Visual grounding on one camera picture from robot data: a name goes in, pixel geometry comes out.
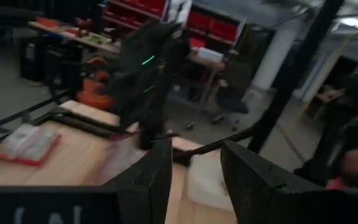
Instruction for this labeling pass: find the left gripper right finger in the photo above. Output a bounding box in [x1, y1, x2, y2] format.
[220, 139, 358, 224]

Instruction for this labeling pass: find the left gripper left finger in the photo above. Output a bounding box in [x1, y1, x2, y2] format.
[0, 138, 174, 224]

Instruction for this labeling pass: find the black office chair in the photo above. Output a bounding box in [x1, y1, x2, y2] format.
[183, 60, 250, 132]

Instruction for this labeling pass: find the orange shop vacuum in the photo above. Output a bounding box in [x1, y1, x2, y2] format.
[75, 55, 115, 110]

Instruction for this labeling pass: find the white pillar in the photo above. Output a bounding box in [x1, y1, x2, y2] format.
[250, 18, 304, 91]

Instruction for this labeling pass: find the wooden workbench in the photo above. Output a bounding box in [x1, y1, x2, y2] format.
[29, 17, 122, 54]

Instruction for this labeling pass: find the black storage case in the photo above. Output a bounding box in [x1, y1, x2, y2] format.
[19, 36, 85, 82]

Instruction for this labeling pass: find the red bin shelf rack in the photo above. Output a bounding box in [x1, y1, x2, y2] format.
[103, 0, 247, 50]

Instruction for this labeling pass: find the black rig post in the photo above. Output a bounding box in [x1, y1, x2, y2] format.
[246, 0, 345, 154]

